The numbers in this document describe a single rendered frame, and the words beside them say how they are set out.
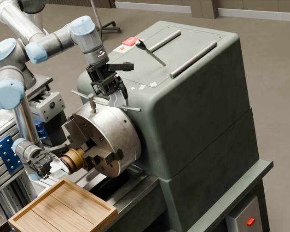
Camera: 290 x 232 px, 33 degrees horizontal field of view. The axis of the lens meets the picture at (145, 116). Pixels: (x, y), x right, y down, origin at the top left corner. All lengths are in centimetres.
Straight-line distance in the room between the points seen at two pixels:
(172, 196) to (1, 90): 82
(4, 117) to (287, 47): 292
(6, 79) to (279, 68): 286
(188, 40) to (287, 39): 267
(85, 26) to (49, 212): 83
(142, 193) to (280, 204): 124
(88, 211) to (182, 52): 77
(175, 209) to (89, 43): 86
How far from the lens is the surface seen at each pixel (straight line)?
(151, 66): 202
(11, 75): 195
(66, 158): 189
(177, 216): 215
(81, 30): 162
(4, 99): 191
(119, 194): 204
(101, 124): 184
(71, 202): 206
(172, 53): 208
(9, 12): 190
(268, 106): 385
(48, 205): 210
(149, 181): 204
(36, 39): 171
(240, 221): 243
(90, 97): 182
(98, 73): 166
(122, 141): 185
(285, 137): 352
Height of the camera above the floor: 218
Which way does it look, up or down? 33 degrees down
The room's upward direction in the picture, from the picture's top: 17 degrees counter-clockwise
